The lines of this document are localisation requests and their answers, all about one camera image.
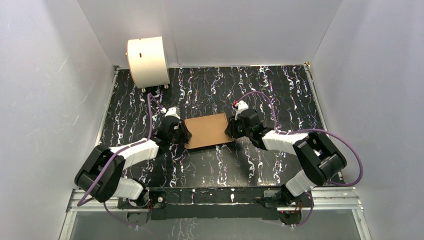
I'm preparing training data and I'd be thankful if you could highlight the brown cardboard box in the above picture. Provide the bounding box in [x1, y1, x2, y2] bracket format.
[184, 113, 235, 150]

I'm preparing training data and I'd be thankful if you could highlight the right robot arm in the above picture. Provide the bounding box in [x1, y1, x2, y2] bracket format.
[225, 108, 347, 207]

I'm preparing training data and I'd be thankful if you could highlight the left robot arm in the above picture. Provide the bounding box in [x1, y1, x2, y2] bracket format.
[74, 115, 192, 208]

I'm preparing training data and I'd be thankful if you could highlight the cream cylindrical wooden box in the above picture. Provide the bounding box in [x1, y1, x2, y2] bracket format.
[126, 36, 170, 93]

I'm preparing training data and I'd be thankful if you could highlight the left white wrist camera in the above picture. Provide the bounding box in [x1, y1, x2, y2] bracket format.
[160, 106, 180, 119]

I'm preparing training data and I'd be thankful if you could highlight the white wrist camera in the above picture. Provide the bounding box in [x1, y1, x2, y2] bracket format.
[233, 100, 249, 121]
[160, 106, 180, 119]

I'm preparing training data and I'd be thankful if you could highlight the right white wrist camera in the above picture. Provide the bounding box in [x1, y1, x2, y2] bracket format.
[233, 100, 249, 121]

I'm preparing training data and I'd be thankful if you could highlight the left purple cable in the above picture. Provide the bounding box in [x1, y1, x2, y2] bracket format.
[76, 92, 167, 229]

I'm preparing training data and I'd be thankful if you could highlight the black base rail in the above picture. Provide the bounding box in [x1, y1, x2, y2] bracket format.
[117, 186, 311, 222]

